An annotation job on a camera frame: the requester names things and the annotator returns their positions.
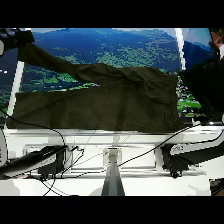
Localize dark olive trousers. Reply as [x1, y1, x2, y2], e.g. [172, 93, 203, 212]
[6, 42, 183, 134]

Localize black cable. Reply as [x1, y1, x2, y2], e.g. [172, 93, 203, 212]
[0, 109, 68, 150]
[117, 124, 204, 168]

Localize person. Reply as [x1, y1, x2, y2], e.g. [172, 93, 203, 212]
[178, 28, 224, 122]

